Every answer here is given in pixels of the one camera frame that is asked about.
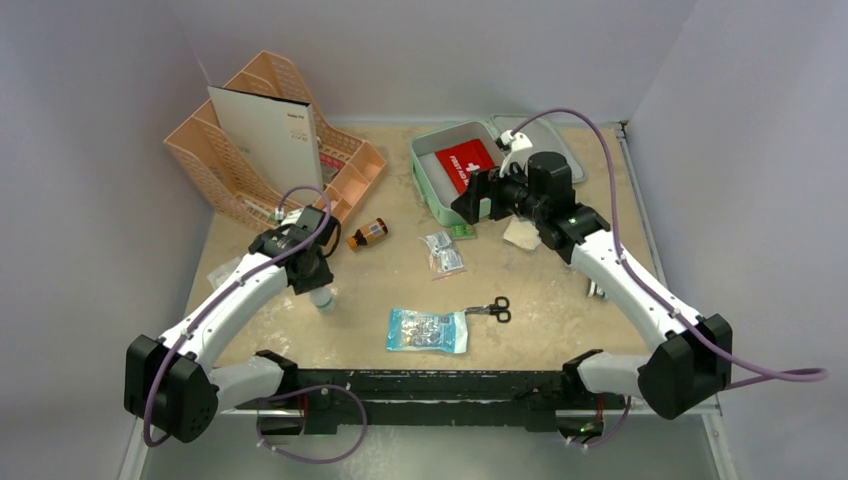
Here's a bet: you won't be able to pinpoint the small white bottle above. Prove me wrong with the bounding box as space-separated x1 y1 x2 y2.
308 286 337 314

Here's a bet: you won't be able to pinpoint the white gauze bag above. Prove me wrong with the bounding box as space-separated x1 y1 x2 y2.
502 216 541 251

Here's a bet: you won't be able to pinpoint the red first aid pouch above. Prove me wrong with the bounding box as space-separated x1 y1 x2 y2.
435 139 495 194

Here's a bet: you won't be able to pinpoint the brown medicine bottle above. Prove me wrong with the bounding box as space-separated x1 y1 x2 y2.
347 218 389 250

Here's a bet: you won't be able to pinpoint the clear bag of pads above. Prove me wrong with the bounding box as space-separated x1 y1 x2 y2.
423 231 466 279

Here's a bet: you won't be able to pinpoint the blue gauze packet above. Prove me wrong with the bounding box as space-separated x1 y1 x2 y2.
386 309 468 354

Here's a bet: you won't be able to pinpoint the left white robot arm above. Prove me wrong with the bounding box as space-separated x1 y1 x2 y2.
123 206 341 447

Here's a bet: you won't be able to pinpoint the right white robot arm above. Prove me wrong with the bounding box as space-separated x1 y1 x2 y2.
451 152 733 419

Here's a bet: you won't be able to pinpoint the green pill pack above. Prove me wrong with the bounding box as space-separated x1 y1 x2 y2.
449 224 477 240

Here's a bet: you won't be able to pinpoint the mint green open case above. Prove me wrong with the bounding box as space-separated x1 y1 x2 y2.
410 115 587 227

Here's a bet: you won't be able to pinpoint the white cloth pad left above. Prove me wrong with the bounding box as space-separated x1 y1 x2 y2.
206 257 242 289

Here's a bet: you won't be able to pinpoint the peach plastic file organizer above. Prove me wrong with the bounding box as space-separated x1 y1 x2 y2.
164 51 387 231

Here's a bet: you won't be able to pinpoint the white booklet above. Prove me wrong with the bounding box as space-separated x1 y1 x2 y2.
207 86 324 194

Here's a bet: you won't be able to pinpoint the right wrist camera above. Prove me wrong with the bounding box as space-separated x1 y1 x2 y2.
496 130 533 177

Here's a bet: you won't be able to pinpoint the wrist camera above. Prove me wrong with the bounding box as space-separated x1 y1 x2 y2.
269 208 303 227
496 130 533 177

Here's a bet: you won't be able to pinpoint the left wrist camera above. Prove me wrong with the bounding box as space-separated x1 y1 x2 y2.
269 208 303 227

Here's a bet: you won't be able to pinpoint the black handled scissors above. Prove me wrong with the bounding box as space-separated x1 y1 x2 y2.
463 296 512 323

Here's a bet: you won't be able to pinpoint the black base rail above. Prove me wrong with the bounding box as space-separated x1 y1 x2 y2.
246 369 625 435

